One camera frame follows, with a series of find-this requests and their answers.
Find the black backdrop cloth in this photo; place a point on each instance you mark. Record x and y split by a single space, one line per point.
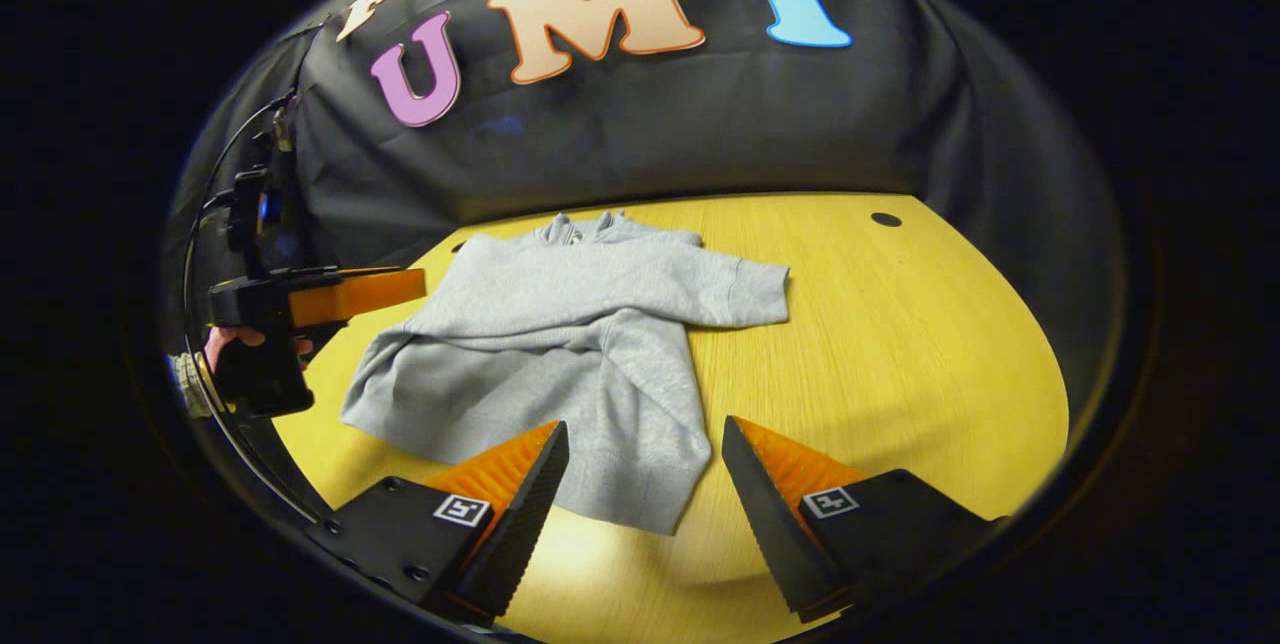
650 144

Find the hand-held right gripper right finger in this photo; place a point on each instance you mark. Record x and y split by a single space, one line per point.
765 514

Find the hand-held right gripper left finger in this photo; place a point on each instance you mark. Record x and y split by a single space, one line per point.
530 514

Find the grey sweatshirt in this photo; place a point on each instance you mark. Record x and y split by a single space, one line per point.
560 334

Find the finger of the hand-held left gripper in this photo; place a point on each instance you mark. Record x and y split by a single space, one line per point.
350 296

